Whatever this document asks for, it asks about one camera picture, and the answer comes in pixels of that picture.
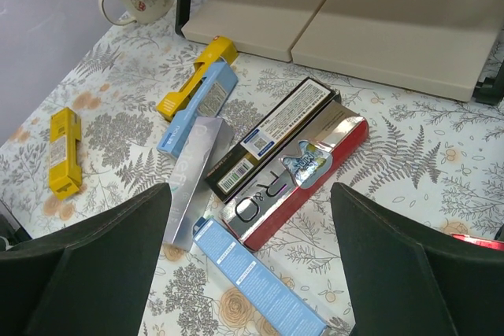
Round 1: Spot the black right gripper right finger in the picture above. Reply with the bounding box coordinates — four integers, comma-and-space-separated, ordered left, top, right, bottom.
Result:
331, 183, 503, 335

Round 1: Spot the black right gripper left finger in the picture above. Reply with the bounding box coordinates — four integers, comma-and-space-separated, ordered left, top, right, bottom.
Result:
1, 183, 172, 335

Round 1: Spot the silver white toothpaste box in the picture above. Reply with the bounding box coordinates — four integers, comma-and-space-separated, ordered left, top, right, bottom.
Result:
163, 116, 234, 251

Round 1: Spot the brown red toothpaste box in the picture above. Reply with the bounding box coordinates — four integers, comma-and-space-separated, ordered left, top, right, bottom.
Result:
220, 102, 369, 252

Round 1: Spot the black gold toothpaste box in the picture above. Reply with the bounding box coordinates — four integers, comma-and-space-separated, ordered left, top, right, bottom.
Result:
205, 77, 341, 204

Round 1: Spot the beige three-tier shelf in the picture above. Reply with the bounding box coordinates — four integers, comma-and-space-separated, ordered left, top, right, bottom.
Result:
175, 0, 503, 105

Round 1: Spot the small yellow box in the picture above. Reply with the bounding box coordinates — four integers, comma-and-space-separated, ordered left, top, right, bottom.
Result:
49, 107, 82, 201

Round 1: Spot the light blue toothpaste box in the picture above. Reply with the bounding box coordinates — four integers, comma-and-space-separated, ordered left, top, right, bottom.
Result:
157, 61, 238, 159

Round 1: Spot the yellow toothpaste box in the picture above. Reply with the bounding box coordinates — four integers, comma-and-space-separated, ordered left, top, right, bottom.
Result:
157, 35, 238, 122

